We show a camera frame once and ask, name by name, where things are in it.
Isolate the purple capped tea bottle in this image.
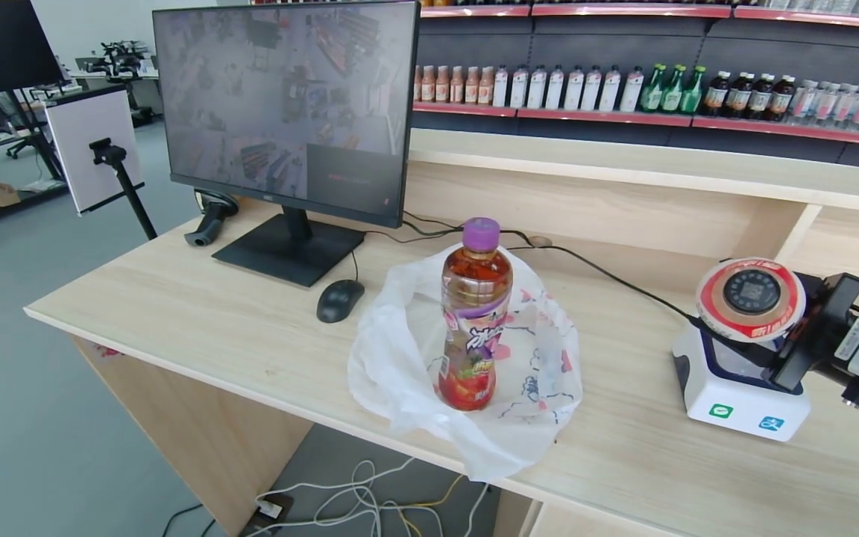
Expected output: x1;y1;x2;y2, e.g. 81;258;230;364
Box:
438;217;514;412

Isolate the black computer mouse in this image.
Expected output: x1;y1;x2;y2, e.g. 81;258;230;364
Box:
316;279;366;324

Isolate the row of bottles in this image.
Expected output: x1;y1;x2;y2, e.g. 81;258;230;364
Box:
413;63;859;136

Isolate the black tripod stand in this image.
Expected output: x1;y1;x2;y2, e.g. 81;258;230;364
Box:
88;137;159;242

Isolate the black shop shelf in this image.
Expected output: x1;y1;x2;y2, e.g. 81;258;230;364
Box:
251;0;859;174

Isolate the yellow cable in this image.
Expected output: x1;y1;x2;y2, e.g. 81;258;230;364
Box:
397;474;468;537

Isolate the black handheld barcode scanner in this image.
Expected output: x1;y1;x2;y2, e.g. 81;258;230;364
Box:
183;190;240;248

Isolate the wooden counter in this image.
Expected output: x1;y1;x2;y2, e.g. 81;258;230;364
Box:
24;128;859;537

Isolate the red white round cup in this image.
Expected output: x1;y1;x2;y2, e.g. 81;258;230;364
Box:
695;257;808;344

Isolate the white barcode scanner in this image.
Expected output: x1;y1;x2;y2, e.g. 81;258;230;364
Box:
671;319;812;443

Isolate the white plastic shopping bag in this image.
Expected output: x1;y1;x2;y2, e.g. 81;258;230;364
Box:
347;243;584;483

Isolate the white cable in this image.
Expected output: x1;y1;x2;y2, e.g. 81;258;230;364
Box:
254;456;491;537

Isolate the black computer monitor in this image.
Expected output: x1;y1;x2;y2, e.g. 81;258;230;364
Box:
152;0;421;289

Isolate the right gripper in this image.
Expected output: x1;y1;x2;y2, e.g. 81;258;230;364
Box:
725;271;859;393

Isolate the black office chair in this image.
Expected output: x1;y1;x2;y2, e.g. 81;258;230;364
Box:
0;94;38;160

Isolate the black cable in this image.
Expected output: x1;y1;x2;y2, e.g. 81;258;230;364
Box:
367;211;699;326
161;503;218;537

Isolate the white board panel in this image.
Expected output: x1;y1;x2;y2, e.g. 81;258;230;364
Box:
43;84;145;216

